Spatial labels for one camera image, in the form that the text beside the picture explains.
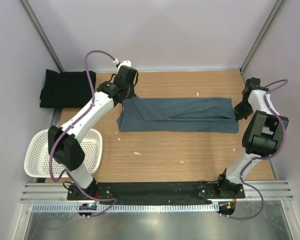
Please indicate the left aluminium corner post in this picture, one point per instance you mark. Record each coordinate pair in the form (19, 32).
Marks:
(41, 33)

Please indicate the folded black t shirt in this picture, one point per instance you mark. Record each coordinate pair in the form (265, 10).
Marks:
(65, 90)

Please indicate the white slotted cable duct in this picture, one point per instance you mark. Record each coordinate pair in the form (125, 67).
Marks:
(95, 208)

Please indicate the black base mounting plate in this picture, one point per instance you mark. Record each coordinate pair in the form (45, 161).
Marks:
(157, 193)

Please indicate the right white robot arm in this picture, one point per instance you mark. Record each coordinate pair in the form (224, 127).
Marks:
(263, 138)

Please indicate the white perforated plastic basket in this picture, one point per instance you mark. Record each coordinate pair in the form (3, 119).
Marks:
(36, 162)

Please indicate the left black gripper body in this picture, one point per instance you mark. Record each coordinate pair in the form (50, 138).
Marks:
(130, 91)

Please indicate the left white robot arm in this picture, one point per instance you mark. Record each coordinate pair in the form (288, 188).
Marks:
(64, 143)

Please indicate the aluminium corner post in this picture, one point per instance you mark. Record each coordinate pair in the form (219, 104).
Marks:
(270, 19)
(41, 33)

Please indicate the blue-grey t shirt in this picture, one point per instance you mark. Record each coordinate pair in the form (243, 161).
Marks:
(211, 115)

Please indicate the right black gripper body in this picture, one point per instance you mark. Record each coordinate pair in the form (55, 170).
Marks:
(243, 109)

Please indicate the right aluminium corner post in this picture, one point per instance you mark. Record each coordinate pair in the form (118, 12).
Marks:
(270, 19)

